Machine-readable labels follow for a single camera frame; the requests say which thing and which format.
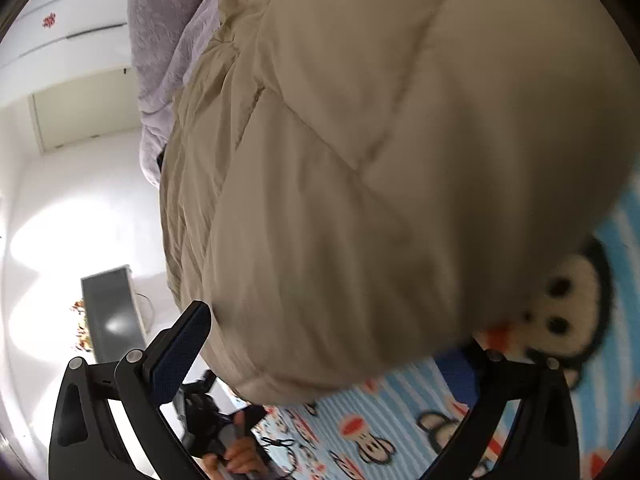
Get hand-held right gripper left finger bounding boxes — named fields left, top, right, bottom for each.
left=48, top=300, right=212, bottom=480

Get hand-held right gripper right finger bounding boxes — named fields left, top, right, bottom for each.
left=435, top=341, right=583, bottom=480

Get beige puffer jacket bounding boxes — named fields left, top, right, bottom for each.
left=159, top=0, right=633, bottom=406

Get person's left hand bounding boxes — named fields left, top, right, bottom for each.
left=202, top=409, right=272, bottom=480

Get grey flat monitor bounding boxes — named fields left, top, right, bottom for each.
left=81, top=263, right=150, bottom=363

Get blue striped monkey-print blanket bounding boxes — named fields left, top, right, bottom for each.
left=250, top=170, right=640, bottom=480

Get colourful small figures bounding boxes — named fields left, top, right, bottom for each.
left=70, top=300, right=97, bottom=353

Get purple fleece blanket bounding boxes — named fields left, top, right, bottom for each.
left=127, top=0, right=241, bottom=188

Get white wardrobe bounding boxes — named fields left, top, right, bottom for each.
left=0, top=0, right=141, bottom=153

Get thin monitor cable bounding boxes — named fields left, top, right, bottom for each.
left=134, top=290, right=157, bottom=327

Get black cable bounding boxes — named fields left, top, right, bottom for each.
left=257, top=435, right=297, bottom=478

